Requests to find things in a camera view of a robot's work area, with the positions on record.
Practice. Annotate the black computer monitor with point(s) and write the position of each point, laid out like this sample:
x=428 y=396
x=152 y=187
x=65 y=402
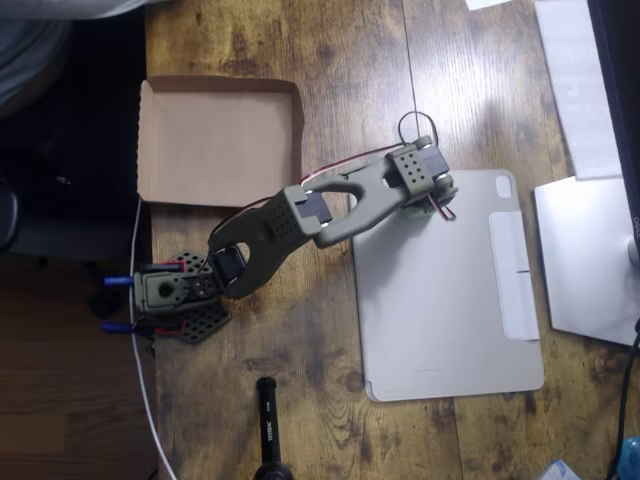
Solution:
x=625 y=100

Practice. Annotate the black chair armrest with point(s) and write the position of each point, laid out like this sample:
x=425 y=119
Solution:
x=6 y=220

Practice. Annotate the brown cardboard tray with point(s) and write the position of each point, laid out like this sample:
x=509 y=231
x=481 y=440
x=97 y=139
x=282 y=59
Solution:
x=215 y=140

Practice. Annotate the white and blue box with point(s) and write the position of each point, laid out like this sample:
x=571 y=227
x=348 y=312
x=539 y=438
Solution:
x=562 y=472

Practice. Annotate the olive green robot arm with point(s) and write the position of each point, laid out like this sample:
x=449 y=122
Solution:
x=360 y=225

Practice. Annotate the white paper sheet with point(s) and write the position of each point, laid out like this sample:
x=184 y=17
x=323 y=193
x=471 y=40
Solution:
x=487 y=3

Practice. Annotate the grey tablet folio case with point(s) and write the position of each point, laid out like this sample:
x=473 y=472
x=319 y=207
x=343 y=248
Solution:
x=440 y=310

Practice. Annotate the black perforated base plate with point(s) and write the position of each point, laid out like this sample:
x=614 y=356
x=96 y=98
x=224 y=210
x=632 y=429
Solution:
x=205 y=322

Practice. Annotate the white foam sheet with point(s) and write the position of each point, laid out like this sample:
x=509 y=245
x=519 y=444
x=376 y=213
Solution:
x=575 y=75

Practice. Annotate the blue round object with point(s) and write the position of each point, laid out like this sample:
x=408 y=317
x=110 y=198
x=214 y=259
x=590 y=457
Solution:
x=631 y=457

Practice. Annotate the person in grey shirt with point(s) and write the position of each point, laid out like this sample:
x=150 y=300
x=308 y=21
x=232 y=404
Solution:
x=30 y=50

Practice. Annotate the black cylindrical pole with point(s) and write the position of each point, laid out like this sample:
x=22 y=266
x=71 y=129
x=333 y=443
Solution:
x=269 y=425

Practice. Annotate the silver monitor stand base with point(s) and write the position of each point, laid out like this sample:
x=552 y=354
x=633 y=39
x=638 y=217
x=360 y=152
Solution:
x=585 y=260

